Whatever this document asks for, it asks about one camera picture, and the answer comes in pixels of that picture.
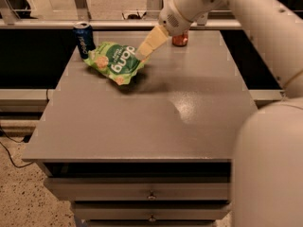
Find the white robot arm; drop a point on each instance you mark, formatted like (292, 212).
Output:
(267, 161)

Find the green rice chip bag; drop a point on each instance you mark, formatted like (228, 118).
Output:
(115, 61)

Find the blue pepsi can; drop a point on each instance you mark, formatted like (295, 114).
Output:
(84, 36)

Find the top drawer with knob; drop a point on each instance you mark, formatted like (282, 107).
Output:
(97, 190)

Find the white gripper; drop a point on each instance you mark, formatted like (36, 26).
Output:
(173, 17)

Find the grey drawer cabinet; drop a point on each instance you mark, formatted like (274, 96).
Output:
(176, 122)

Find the orange soda can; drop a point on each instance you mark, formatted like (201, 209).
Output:
(180, 40)

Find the drawer with knob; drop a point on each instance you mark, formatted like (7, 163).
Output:
(97, 190)
(150, 211)

